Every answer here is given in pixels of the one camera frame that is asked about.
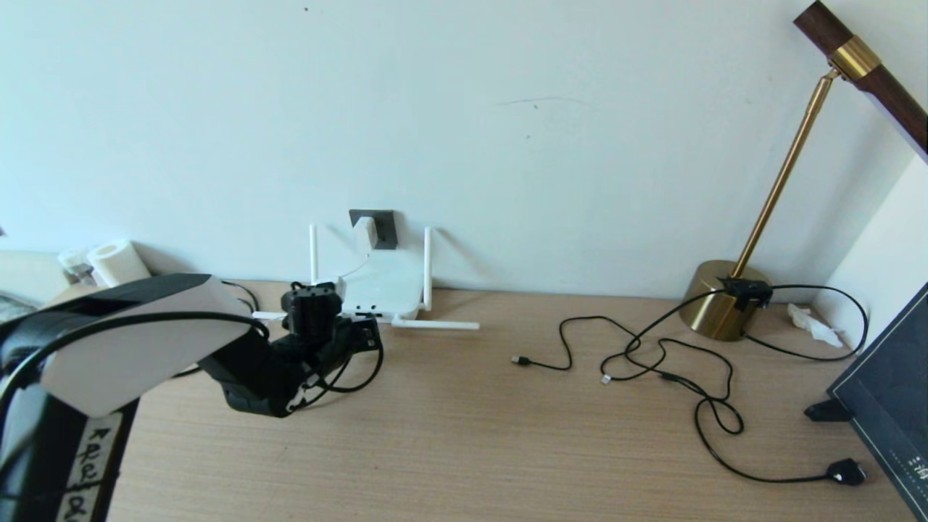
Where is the black ethernet cable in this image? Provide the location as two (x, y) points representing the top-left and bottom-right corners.
(174, 281), (260, 378)

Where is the white wifi router with antennas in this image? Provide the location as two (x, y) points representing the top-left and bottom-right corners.
(252, 225), (481, 332)

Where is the white paper roll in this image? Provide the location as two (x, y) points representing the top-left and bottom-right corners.
(87, 240), (152, 289)

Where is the patterned floor rug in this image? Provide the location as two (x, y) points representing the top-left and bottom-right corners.
(0, 292), (37, 323)

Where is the brass desk lamp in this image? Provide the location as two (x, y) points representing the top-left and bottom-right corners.
(680, 0), (928, 343)

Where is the crumpled white tissue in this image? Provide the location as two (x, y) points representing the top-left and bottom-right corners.
(787, 303), (844, 349)

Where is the black plastic clip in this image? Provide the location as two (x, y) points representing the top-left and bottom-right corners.
(803, 399), (853, 423)

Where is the dark monitor screen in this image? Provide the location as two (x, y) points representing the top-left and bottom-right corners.
(830, 283), (928, 519)

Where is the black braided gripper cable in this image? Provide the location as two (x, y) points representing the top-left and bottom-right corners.
(286, 355), (356, 415)

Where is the grey wall power socket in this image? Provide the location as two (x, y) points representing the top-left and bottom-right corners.
(349, 210), (397, 249)

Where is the black usb cable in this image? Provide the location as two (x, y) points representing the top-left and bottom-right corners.
(512, 316), (734, 407)

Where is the black inline cord switch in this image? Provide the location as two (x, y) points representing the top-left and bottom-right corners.
(721, 278), (773, 311)

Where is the black lamp power cable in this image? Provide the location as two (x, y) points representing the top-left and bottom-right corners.
(599, 284), (869, 486)

